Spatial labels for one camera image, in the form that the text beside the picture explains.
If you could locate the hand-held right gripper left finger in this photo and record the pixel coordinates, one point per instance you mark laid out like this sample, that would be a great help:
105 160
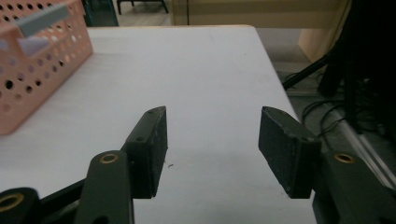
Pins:
148 155

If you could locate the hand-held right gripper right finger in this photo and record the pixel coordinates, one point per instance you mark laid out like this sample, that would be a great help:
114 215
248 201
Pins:
286 155

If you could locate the black tripod leg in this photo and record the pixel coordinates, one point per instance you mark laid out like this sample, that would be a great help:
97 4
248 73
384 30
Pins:
306 72

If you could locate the pink perforated plastic basket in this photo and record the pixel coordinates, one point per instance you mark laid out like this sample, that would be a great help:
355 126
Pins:
37 87

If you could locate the beige wooden cabinet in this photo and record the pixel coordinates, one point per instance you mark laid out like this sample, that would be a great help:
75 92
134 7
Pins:
264 12

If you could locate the teal bin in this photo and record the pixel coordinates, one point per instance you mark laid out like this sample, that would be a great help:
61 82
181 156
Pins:
100 12

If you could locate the black stand legs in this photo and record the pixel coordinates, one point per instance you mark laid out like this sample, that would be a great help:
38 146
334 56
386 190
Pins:
124 4

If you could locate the lavender flat piece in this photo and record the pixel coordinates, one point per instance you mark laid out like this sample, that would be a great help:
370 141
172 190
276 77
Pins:
33 45

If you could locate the grey flat bar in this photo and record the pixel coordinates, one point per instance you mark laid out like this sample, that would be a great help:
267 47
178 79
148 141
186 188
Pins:
43 19

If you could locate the silver metal rail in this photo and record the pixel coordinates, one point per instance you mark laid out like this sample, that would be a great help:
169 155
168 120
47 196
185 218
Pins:
370 155

